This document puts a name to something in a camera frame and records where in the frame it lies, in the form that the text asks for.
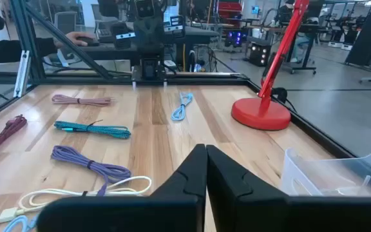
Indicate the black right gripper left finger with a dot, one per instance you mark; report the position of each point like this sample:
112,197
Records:
159,212

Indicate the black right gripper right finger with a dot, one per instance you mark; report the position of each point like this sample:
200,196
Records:
253,212

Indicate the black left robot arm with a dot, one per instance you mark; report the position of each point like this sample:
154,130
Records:
150,59

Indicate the dark grey desk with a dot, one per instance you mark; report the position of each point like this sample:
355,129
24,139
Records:
198,35

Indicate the clear plastic bin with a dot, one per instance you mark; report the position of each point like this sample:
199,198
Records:
288,174

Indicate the black computer mouse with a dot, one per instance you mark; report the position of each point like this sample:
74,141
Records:
90,42

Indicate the person's hand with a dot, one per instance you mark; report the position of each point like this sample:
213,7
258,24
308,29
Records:
72,38

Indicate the red drawer cabinet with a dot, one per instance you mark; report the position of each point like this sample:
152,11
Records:
230,9

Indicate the computer with blue purple lights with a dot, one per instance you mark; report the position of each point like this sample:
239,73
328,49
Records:
235,38

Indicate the red desk lamp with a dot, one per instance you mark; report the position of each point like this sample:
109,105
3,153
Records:
259,112

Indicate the black box with white lights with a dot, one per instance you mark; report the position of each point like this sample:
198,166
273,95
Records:
259,54

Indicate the person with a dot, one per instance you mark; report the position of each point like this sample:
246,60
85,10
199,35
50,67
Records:
5,50
285,13

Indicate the black standing desk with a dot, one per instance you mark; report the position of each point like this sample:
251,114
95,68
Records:
304,29

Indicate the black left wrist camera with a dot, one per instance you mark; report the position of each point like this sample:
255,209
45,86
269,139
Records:
145,8

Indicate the black aluminium table frame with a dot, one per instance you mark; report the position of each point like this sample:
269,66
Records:
76,79

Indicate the silver corner bracket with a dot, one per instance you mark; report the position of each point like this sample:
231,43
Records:
21,75

